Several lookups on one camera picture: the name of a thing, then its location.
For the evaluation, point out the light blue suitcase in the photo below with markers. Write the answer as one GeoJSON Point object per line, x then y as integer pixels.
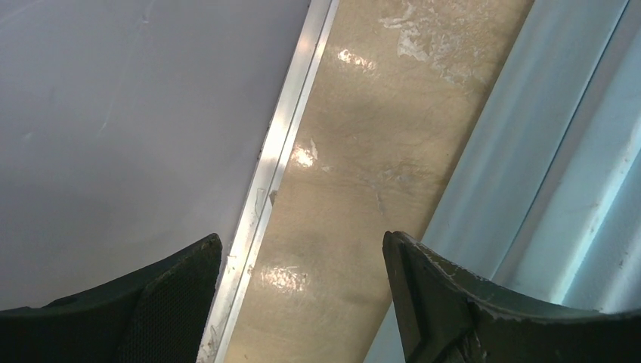
{"type": "Point", "coordinates": [545, 198]}

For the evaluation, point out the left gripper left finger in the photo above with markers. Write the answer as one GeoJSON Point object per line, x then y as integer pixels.
{"type": "Point", "coordinates": [155, 314]}

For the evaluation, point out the aluminium table edge rail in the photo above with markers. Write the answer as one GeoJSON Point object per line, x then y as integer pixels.
{"type": "Point", "coordinates": [273, 158]}

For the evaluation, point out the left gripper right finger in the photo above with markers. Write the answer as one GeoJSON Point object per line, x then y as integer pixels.
{"type": "Point", "coordinates": [446, 313]}

